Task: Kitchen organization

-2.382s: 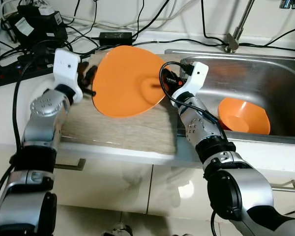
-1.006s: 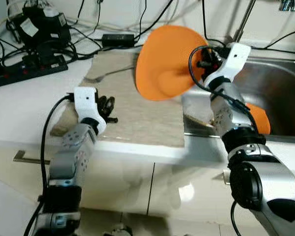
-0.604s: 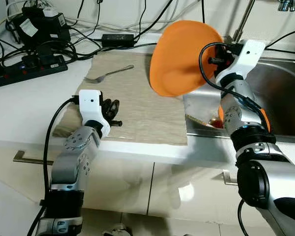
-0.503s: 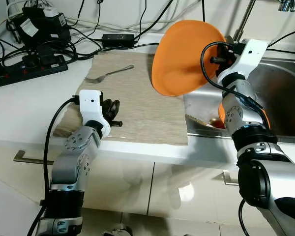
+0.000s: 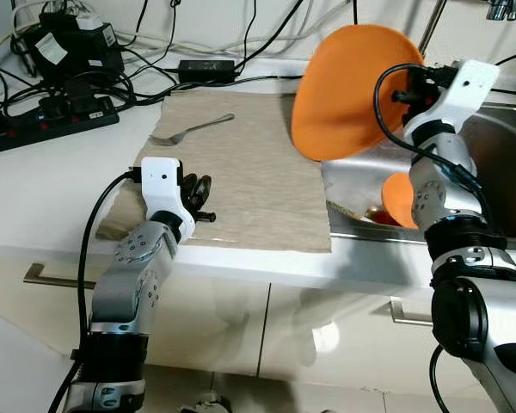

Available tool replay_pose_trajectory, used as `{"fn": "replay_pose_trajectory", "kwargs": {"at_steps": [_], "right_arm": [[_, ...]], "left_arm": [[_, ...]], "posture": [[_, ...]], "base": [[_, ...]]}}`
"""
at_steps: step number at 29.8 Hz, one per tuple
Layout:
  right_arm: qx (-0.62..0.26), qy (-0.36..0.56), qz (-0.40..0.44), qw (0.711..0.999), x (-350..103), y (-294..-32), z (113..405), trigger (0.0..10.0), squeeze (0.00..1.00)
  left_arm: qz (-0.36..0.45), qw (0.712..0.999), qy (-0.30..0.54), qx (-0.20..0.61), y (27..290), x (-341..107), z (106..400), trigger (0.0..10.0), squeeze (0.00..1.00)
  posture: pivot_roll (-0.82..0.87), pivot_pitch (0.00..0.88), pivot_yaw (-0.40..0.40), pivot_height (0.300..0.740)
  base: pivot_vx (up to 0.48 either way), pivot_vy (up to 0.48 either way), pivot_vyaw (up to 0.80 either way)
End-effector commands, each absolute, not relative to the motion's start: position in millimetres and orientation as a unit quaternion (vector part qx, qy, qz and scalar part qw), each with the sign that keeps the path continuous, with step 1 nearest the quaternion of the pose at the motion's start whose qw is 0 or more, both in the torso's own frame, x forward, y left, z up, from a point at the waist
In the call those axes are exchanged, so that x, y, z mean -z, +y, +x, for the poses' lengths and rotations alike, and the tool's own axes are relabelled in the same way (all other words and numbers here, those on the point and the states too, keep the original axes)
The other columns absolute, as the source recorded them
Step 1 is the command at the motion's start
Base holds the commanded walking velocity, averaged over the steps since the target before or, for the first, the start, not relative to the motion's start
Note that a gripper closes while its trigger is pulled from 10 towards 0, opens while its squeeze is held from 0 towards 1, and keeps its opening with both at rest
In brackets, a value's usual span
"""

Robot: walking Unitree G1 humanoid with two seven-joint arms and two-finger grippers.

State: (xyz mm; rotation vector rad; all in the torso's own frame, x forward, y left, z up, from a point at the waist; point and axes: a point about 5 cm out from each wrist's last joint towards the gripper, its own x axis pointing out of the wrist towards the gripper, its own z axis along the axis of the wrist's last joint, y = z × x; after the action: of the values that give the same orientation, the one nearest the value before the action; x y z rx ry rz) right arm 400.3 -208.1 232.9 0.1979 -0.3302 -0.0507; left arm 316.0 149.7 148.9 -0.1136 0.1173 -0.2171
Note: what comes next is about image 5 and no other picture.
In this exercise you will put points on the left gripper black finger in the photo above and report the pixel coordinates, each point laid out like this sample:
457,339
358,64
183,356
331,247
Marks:
206,217
198,191

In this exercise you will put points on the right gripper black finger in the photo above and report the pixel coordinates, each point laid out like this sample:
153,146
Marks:
401,96

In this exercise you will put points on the orange plastic plate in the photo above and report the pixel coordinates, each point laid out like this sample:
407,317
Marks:
344,95

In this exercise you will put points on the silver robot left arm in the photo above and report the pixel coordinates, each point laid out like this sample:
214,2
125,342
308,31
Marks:
138,275

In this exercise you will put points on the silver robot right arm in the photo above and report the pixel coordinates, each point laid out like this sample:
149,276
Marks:
464,284

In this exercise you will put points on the cream kitchen cabinet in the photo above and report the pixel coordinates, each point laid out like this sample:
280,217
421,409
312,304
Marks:
241,327

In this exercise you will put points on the beige woven placemat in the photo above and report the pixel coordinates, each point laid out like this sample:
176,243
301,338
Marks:
249,189

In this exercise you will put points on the chrome sink faucet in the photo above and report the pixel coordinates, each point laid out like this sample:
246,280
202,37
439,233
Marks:
430,30

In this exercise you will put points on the silver metal fork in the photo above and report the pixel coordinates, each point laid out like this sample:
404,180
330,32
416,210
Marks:
193,129

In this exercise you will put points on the stainless steel sink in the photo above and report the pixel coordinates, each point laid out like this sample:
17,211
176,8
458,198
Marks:
499,146

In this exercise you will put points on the black power adapter brick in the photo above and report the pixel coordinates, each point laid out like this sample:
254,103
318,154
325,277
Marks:
206,70

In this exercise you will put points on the black power strip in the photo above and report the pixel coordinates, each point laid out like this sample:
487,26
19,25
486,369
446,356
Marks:
52,125

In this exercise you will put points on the dark robot left foot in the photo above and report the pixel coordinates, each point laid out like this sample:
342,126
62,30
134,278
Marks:
206,403

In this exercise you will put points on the black battery charger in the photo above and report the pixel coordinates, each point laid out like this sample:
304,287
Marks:
73,52

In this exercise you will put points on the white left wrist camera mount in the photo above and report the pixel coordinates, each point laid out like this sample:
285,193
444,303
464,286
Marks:
162,185

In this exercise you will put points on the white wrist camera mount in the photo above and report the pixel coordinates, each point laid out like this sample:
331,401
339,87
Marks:
464,90
162,185

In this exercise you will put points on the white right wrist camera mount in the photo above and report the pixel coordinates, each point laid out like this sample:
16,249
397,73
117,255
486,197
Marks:
464,90

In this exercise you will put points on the chrome wall tap valve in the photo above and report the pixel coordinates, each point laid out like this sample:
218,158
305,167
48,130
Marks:
503,9

